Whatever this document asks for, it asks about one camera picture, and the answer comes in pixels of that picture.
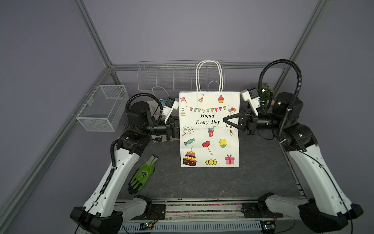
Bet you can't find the white wire basket on left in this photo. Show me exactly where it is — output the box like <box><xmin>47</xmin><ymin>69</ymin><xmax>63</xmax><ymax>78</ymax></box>
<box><xmin>73</xmin><ymin>85</ymin><xmax>129</xmax><ymax>132</ymax></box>

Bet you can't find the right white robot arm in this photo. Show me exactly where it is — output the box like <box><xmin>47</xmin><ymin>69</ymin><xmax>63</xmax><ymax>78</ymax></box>
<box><xmin>224</xmin><ymin>89</ymin><xmax>363</xmax><ymax>234</ymax></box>

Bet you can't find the white wire wall shelf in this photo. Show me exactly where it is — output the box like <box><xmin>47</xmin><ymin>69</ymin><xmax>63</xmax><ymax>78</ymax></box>
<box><xmin>137</xmin><ymin>60</ymin><xmax>225</xmax><ymax>91</ymax></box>

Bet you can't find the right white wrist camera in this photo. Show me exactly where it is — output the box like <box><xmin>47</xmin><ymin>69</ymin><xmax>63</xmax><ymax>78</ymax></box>
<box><xmin>241</xmin><ymin>88</ymin><xmax>260</xmax><ymax>116</ymax></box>

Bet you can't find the white party paper bag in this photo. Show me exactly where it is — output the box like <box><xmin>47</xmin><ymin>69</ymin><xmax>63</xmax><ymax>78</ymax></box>
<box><xmin>179</xmin><ymin>60</ymin><xmax>241</xmax><ymax>168</ymax></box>

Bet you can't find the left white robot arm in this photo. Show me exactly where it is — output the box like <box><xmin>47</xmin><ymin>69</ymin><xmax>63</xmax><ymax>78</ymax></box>
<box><xmin>70</xmin><ymin>98</ymin><xmax>179</xmax><ymax>234</ymax></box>

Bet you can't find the left rear white paper bag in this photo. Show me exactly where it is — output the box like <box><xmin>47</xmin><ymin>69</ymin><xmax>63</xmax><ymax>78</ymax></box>
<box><xmin>147</xmin><ymin>86</ymin><xmax>179</xmax><ymax>119</ymax></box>

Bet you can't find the artificial plant in black vase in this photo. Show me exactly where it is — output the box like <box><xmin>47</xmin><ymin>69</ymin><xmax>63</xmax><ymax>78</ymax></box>
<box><xmin>261</xmin><ymin>82</ymin><xmax>275</xmax><ymax>107</ymax></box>

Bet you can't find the black corrugated cable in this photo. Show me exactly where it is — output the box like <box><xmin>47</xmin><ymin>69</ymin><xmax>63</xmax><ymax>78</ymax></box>
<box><xmin>258</xmin><ymin>59</ymin><xmax>303</xmax><ymax>138</ymax></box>
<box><xmin>125</xmin><ymin>93</ymin><xmax>164</xmax><ymax>125</ymax></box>

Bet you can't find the green work glove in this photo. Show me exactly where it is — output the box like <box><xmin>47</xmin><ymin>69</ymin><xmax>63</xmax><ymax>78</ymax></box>
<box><xmin>128</xmin><ymin>155</ymin><xmax>158</xmax><ymax>194</ymax></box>

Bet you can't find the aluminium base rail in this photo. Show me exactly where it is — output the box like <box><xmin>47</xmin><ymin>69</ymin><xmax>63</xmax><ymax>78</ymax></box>
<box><xmin>78</xmin><ymin>198</ymin><xmax>334</xmax><ymax>234</ymax></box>

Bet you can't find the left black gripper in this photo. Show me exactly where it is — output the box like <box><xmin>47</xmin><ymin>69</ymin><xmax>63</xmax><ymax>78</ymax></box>
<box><xmin>144</xmin><ymin>116</ymin><xmax>194</xmax><ymax>141</ymax></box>

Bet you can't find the right black corrugated cable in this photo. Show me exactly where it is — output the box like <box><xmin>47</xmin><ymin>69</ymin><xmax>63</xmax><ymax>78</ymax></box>
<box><xmin>258</xmin><ymin>59</ymin><xmax>303</xmax><ymax>138</ymax></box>

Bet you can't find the left black corrugated cable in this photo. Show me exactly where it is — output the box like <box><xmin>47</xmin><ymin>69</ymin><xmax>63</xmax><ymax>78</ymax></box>
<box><xmin>125</xmin><ymin>93</ymin><xmax>164</xmax><ymax>125</ymax></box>

